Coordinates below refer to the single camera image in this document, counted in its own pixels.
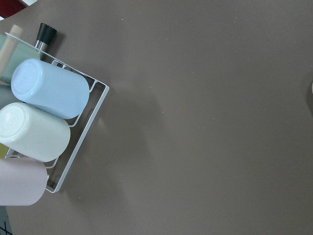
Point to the white cup rack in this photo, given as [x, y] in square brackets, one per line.
[58, 169]

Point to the light blue cup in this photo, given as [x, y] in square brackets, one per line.
[50, 88]

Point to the white cup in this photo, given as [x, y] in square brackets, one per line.
[33, 132]

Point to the black capped metal bottle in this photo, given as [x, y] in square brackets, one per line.
[45, 36]

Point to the pink cup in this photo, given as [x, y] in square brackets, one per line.
[22, 181]

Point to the wooden rod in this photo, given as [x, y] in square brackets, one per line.
[9, 46]

